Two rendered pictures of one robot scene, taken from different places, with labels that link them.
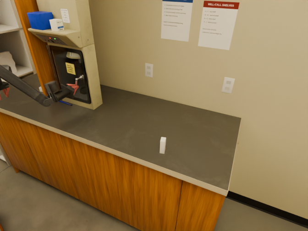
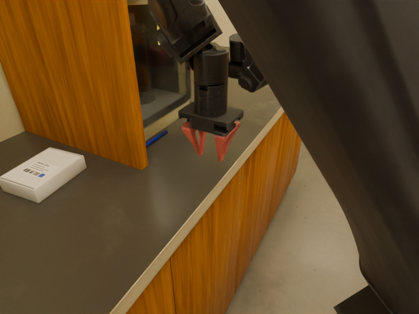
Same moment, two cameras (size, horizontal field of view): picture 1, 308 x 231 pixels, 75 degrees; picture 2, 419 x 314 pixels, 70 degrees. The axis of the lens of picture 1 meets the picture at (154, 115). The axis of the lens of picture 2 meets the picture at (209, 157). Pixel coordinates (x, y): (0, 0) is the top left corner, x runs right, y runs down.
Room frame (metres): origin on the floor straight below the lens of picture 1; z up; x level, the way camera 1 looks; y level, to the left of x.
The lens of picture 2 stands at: (1.17, 1.51, 1.40)
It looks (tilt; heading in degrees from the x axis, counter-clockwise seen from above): 32 degrees down; 274
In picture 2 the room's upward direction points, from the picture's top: straight up
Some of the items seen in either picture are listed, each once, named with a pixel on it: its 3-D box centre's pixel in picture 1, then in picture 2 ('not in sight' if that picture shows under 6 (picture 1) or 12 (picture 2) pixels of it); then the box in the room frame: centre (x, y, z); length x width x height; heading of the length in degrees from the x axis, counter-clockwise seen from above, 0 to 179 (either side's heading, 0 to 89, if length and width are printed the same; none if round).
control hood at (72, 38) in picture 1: (55, 38); not in sight; (1.32, 0.63, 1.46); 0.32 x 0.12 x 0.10; 66
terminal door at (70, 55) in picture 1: (70, 75); (161, 52); (1.37, 0.61, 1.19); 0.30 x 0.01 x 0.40; 65
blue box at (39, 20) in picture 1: (41, 20); not in sight; (1.36, 0.71, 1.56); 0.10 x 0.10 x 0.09; 66
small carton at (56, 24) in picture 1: (57, 24); not in sight; (1.31, 0.60, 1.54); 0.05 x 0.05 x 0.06; 70
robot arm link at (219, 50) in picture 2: not in sight; (209, 64); (1.20, 1.02, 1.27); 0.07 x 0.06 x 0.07; 110
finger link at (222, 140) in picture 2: not in sight; (215, 137); (1.19, 1.02, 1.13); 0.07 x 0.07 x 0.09; 66
